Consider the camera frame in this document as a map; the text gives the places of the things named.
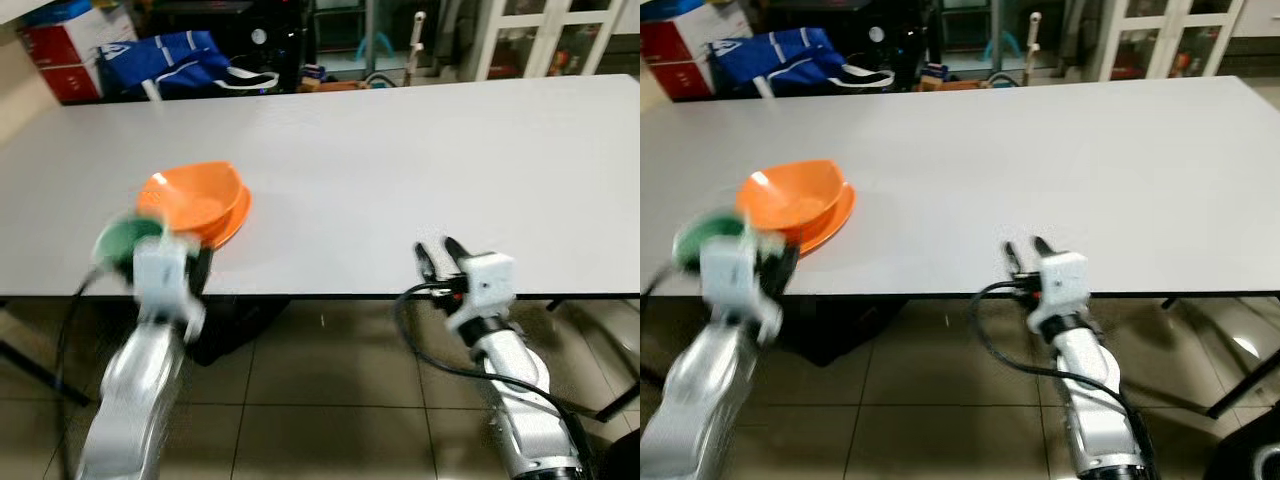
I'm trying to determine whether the green plastic cup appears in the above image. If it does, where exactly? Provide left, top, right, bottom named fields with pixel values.
left=93, top=215, right=166, bottom=276
left=672, top=207, right=746, bottom=273

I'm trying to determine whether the orange plastic plate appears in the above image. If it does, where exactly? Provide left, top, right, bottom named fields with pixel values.
left=795, top=183, right=857, bottom=256
left=200, top=185, right=253, bottom=251

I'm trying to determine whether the black table base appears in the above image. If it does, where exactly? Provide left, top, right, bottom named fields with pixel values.
left=780, top=298, right=891, bottom=366
left=190, top=298, right=291, bottom=366

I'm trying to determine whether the orange plastic bowl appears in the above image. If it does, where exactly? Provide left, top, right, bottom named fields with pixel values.
left=737, top=159, right=846, bottom=241
left=137, top=161, right=246, bottom=241

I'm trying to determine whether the black metal table leg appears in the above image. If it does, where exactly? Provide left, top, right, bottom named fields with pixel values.
left=1165, top=298, right=1280, bottom=419
left=545, top=300, right=641, bottom=421
left=0, top=340, right=91, bottom=406

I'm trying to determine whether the blue fabric bag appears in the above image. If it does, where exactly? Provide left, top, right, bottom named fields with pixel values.
left=98, top=30, right=236, bottom=101
left=708, top=27, right=851, bottom=98

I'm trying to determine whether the white glass door cabinet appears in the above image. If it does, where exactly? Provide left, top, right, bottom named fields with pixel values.
left=1095, top=0, right=1246, bottom=81
left=475, top=0, right=631, bottom=81

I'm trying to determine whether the black machine with dial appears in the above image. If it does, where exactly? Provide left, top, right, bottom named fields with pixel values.
left=850, top=10, right=936, bottom=86
left=235, top=10, right=311, bottom=91

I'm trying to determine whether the red white cardboard box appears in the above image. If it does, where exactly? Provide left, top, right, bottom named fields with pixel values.
left=20, top=5, right=136, bottom=103
left=640, top=10, right=721, bottom=101

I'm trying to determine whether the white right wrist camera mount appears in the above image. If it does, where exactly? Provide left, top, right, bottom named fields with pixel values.
left=1028, top=251, right=1091, bottom=333
left=445, top=253, right=517, bottom=336

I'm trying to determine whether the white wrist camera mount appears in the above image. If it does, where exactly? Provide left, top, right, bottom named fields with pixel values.
left=132, top=238, right=206, bottom=341
left=1028, top=251, right=1091, bottom=333
left=445, top=253, right=517, bottom=336
left=700, top=237, right=783, bottom=341

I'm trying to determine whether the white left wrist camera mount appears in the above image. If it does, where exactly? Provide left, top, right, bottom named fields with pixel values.
left=132, top=238, right=206, bottom=341
left=700, top=237, right=783, bottom=341

